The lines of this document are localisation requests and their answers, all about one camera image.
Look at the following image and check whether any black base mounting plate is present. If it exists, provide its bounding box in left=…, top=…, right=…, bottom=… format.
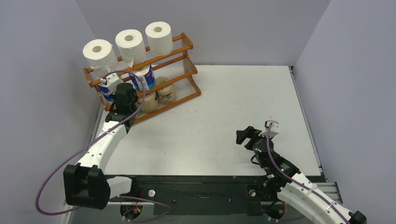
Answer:
left=66, top=175, right=286, bottom=221

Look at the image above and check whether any brown roll plain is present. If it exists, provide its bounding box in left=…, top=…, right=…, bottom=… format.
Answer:
left=141, top=92, right=159, bottom=113

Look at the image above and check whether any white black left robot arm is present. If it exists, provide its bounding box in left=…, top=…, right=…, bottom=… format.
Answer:
left=63, top=83, right=139, bottom=210

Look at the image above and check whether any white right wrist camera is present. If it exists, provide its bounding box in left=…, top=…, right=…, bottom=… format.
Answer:
left=259, top=120, right=280, bottom=138

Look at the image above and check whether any white toilet paper roll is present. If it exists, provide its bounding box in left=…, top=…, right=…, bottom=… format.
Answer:
left=115, top=29, right=147, bottom=68
left=145, top=21, right=173, bottom=56
left=83, top=39, right=119, bottom=77

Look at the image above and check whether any orange wooden tiered shelf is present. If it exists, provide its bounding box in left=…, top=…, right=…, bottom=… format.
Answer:
left=83, top=33, right=202, bottom=125

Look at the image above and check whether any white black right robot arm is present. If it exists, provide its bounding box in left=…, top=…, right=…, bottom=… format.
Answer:
left=236, top=121, right=367, bottom=224

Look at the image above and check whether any brown roll with cartoon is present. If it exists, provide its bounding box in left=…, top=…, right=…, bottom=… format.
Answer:
left=156, top=84, right=177, bottom=105

